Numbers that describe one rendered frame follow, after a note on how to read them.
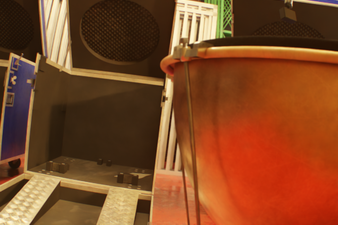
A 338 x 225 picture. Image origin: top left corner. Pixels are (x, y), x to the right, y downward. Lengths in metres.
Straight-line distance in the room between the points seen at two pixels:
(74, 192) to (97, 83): 1.26
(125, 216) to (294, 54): 1.63
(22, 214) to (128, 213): 0.58
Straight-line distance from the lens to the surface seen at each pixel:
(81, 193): 2.39
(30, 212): 1.96
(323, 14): 3.03
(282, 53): 0.50
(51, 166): 2.59
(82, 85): 3.35
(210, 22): 4.50
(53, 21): 4.50
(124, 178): 2.52
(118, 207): 2.09
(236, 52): 0.53
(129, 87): 3.29
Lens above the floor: 0.67
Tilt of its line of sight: 3 degrees up
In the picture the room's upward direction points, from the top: 7 degrees clockwise
